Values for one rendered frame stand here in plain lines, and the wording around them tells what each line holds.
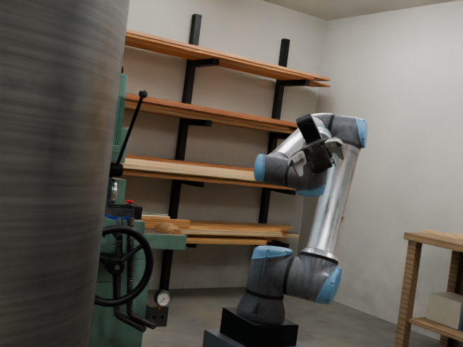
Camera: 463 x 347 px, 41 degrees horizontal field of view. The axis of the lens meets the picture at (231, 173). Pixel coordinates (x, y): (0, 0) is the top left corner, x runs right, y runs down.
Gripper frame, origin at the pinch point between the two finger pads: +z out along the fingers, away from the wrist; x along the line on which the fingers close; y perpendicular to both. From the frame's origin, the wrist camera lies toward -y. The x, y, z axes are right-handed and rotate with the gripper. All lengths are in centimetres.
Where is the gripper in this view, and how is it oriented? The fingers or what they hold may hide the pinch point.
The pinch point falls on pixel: (314, 153)
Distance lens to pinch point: 162.2
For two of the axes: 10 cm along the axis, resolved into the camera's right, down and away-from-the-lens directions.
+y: 4.1, 9.0, 1.4
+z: -1.4, 2.2, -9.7
